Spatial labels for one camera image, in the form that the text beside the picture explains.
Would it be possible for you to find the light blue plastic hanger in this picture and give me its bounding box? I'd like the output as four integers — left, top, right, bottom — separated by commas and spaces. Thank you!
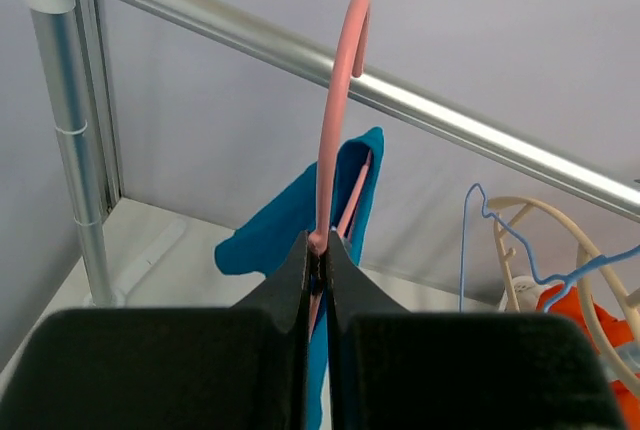
458, 182, 639, 312

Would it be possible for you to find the white plastic laundry basket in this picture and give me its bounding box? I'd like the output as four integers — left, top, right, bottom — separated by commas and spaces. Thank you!
497, 275, 547, 312

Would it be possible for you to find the beige plastic hanger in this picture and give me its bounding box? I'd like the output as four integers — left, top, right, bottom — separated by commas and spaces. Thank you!
485, 195, 640, 366

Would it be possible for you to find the pink plastic hanger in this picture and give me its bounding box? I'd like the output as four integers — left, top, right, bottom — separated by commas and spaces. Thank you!
305, 0, 374, 341

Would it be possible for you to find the blue t shirt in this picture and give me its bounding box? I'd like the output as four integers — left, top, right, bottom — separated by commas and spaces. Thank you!
213, 127, 385, 429

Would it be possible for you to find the metal clothes rack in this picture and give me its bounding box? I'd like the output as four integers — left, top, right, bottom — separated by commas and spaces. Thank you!
14, 0, 640, 309

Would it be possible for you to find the orange t shirt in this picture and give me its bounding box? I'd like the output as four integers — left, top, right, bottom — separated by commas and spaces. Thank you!
536, 282, 639, 403

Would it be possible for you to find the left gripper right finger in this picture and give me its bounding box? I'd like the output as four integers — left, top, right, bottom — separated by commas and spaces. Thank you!
324, 235, 625, 429

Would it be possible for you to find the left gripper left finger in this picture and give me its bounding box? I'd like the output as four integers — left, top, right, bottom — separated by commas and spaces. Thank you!
1, 234, 311, 429

